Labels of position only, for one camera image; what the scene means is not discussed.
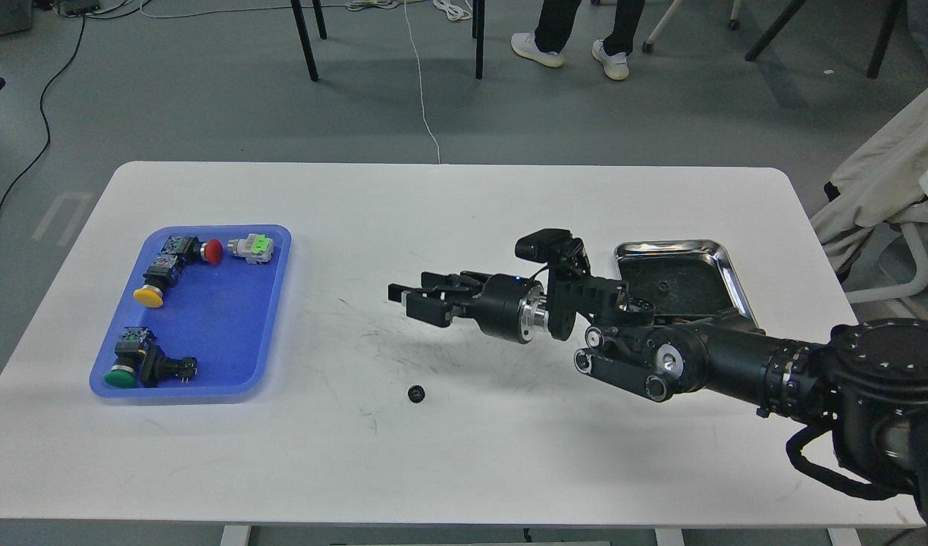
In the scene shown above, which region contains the green push button switch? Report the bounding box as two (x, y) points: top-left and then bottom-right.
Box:
(102, 326), (198, 388)

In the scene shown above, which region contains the blue plastic tray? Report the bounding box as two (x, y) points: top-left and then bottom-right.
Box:
(89, 224), (292, 405)

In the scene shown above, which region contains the steel tray with black mat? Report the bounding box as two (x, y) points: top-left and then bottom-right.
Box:
(614, 240), (757, 329)

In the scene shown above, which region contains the white sneaker left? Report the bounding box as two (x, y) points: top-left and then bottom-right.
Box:
(509, 33), (565, 69)

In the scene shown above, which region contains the black chair leg right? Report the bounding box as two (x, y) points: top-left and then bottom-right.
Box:
(470, 1), (486, 82)

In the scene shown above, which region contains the white sneaker right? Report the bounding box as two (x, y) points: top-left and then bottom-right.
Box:
(591, 40), (630, 82)

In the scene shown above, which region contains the yellow push button switch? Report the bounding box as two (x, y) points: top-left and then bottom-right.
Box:
(133, 253), (182, 309)

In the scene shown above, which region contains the beige cloth cover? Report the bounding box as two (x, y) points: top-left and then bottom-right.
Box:
(810, 87), (928, 277)

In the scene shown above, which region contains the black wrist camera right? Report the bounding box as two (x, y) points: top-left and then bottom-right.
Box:
(515, 228), (591, 277)

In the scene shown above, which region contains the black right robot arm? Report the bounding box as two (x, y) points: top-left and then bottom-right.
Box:
(387, 263), (928, 526)

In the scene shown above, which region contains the black chair leg left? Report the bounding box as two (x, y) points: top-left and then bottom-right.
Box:
(290, 0), (328, 82)

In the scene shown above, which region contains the red push button switch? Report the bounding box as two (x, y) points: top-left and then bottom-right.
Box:
(160, 235), (225, 266)

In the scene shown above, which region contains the small black gear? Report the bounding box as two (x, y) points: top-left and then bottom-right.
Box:
(406, 384), (426, 404)

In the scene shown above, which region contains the black floor cable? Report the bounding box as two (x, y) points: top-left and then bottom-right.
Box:
(0, 0), (131, 259)

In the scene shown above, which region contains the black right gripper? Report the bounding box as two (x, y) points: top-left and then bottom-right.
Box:
(388, 271), (550, 344)

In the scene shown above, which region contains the black chair leg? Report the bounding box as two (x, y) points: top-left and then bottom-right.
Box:
(470, 1), (486, 82)
(290, 0), (328, 82)

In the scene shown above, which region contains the white sneaker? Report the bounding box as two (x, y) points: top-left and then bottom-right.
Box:
(591, 40), (630, 82)
(509, 33), (565, 69)

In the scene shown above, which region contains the grey switch with green label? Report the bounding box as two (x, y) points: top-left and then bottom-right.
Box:
(226, 233), (274, 264)

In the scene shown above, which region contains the white floor cable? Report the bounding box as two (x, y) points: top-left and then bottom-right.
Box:
(347, 0), (474, 165)

